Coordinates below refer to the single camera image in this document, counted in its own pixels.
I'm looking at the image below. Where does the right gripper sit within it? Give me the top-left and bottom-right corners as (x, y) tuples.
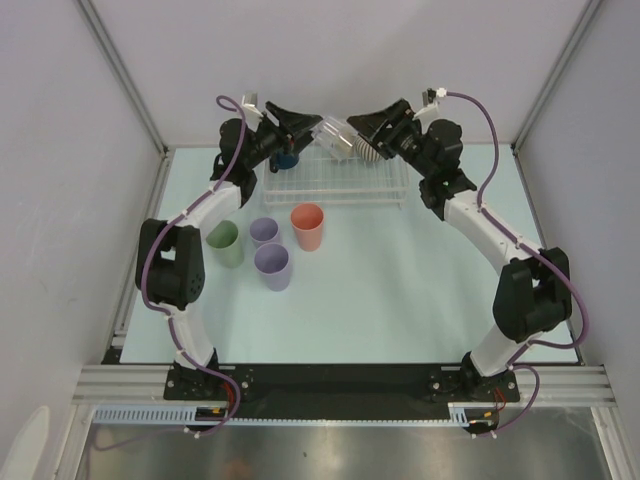
(347, 99), (435, 179)

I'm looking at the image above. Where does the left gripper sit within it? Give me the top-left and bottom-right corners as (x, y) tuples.
(243, 102), (321, 171)

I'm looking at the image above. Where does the clear glass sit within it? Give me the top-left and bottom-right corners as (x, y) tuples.
(314, 116), (356, 161)

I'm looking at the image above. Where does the pink cup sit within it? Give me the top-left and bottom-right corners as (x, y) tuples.
(290, 203), (324, 252)

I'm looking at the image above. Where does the small purple cup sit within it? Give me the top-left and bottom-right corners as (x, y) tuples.
(249, 217), (281, 249)

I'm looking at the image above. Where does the green cup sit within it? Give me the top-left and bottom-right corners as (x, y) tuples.
(206, 220), (244, 269)

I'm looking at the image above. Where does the large purple cup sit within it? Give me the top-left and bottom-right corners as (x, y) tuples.
(254, 243), (292, 292)

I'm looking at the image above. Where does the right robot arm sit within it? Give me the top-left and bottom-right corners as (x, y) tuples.
(347, 99), (572, 401)

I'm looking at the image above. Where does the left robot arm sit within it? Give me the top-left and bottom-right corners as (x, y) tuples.
(135, 95), (322, 400)

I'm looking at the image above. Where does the striped mug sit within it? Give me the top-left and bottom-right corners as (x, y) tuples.
(353, 135), (384, 163)

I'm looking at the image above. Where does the dark blue mug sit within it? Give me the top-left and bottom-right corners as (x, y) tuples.
(269, 152), (299, 174)

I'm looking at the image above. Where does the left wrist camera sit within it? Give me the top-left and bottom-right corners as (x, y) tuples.
(241, 91), (263, 120)

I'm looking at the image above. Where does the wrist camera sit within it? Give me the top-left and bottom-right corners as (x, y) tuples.
(241, 91), (263, 120)
(413, 87), (447, 121)

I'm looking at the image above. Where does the white wire dish rack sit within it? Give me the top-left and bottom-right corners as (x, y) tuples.
(262, 142), (409, 207)

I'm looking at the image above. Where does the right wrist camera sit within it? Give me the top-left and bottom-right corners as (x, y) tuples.
(413, 87), (447, 121)

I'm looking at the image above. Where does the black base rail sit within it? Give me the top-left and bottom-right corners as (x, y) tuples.
(163, 363), (520, 421)

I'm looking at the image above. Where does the white slotted cable duct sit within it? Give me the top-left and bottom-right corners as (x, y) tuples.
(94, 405), (227, 425)

